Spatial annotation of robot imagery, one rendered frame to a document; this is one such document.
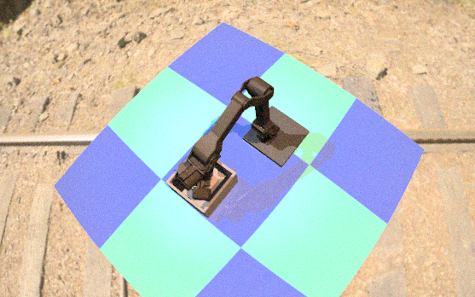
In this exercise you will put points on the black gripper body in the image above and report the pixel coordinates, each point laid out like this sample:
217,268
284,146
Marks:
201,193

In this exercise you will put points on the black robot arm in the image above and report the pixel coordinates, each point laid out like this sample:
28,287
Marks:
209,146

